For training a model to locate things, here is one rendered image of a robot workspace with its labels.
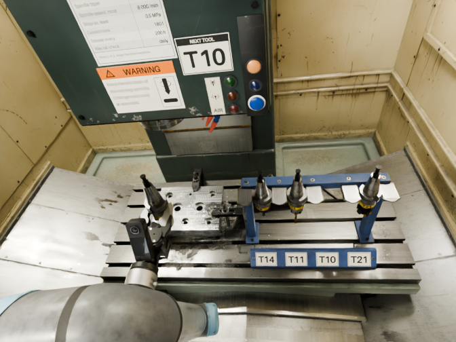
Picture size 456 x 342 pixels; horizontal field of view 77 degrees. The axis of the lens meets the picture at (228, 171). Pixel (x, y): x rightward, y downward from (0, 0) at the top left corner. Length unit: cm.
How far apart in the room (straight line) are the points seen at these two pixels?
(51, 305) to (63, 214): 141
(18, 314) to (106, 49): 44
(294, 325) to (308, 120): 122
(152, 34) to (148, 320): 46
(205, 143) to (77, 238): 85
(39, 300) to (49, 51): 44
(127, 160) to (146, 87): 167
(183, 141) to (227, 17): 109
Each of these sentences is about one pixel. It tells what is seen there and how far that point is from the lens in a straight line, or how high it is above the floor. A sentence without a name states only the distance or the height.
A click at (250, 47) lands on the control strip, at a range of 56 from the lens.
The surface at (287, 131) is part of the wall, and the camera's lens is 199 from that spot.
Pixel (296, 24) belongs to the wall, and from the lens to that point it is 165.
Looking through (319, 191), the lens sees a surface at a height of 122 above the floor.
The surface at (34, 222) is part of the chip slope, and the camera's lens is 185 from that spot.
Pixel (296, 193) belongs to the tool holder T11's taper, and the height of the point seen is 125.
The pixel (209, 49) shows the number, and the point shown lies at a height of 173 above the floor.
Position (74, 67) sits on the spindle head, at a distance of 67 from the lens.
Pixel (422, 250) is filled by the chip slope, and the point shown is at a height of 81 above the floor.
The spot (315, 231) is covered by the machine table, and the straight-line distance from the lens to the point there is 125.
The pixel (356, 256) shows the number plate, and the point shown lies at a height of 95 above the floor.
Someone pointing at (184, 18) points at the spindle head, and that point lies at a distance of 55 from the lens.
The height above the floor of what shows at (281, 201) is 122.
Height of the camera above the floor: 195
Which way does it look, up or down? 45 degrees down
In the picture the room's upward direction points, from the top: 11 degrees counter-clockwise
